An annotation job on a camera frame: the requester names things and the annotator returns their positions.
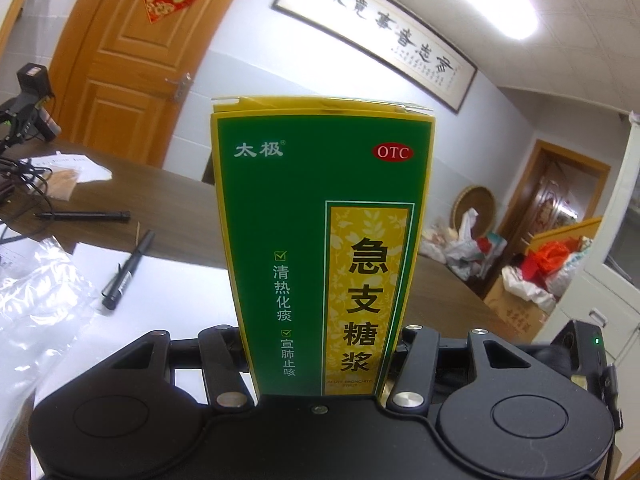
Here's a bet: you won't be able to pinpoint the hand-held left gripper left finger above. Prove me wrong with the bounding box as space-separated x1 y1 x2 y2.
107 325 251 413

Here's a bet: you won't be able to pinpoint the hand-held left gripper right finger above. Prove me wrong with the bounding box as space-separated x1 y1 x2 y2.
387 325 533 413

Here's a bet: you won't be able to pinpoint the green medicine box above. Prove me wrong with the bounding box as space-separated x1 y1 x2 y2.
210 96 435 397

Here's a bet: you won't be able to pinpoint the cardboard box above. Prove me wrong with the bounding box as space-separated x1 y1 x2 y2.
484 275 549 341

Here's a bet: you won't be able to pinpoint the white crumpled plastic bag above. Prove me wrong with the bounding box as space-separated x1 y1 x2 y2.
501 265 557 314

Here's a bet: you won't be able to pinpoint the white paper sheet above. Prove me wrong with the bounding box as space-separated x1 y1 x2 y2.
0 245 242 411

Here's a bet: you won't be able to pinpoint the red plastic bag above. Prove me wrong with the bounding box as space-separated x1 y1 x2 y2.
520 241 571 287

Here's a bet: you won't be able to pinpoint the white metal cabinet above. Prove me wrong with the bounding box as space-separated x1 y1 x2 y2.
542 110 640 342

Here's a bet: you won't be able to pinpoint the yellow board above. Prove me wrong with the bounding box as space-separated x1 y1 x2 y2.
525 216 603 261

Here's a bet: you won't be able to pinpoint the black clip pen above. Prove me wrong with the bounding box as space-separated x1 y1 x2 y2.
101 230 153 310

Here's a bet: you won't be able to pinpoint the carved wooden inner door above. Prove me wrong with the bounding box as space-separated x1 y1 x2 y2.
482 139 612 306

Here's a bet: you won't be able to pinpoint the woven bamboo basket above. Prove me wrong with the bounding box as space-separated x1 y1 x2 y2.
450 186 497 233

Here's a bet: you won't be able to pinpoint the clear plastic bag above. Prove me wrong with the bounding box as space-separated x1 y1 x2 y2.
0 237 96 361

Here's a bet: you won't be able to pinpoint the slim black pen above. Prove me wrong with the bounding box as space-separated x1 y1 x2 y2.
35 210 131 223

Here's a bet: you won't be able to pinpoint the white crumpled paper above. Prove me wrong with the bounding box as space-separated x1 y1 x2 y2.
20 156 113 184

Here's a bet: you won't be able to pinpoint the brown paper packet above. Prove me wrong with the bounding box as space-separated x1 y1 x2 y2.
50 170 81 202

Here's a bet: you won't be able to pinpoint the black device on stand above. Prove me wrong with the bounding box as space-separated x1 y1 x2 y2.
0 62 61 151

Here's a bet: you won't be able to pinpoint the framed calligraphy scroll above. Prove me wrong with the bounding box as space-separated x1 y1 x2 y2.
271 0 478 114

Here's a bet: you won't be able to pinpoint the black tangled cables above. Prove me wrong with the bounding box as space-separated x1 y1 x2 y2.
0 157 56 222

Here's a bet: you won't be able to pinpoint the metal door handle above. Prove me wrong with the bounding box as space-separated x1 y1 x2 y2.
165 72 194 104

